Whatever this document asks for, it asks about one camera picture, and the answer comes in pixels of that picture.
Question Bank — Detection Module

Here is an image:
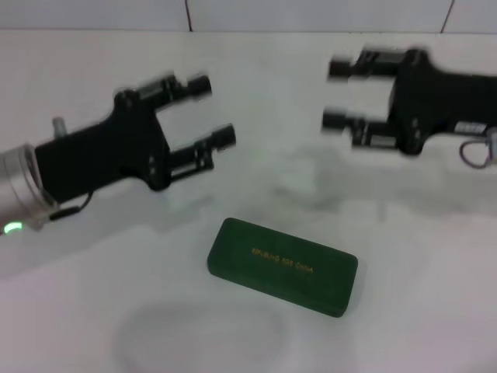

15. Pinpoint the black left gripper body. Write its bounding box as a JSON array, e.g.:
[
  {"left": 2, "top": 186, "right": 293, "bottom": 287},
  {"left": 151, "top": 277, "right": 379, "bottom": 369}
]
[{"left": 33, "top": 89, "right": 172, "bottom": 205}]

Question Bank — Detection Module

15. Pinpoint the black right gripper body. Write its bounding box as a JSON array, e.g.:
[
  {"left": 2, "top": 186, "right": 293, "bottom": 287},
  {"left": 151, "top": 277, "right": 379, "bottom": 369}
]
[{"left": 388, "top": 48, "right": 497, "bottom": 157}]

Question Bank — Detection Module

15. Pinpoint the green glasses case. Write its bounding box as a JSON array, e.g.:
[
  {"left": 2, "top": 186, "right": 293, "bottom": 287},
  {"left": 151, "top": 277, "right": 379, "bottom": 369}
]
[{"left": 205, "top": 216, "right": 359, "bottom": 319}]

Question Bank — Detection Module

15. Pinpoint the right gripper cable with connectors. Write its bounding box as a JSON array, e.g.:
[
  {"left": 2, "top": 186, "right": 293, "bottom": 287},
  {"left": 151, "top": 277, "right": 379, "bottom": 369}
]
[{"left": 460, "top": 127, "right": 497, "bottom": 169}]

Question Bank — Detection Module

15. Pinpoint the gripper cable with connectors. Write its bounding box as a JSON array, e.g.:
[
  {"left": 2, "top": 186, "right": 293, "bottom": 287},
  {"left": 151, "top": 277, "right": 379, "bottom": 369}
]
[
  {"left": 48, "top": 117, "right": 93, "bottom": 222},
  {"left": 460, "top": 127, "right": 497, "bottom": 169}
]

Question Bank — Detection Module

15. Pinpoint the left gripper cable with connectors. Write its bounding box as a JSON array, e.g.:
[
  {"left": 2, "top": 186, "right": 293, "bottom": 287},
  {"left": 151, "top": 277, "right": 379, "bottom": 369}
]
[{"left": 48, "top": 117, "right": 93, "bottom": 222}]

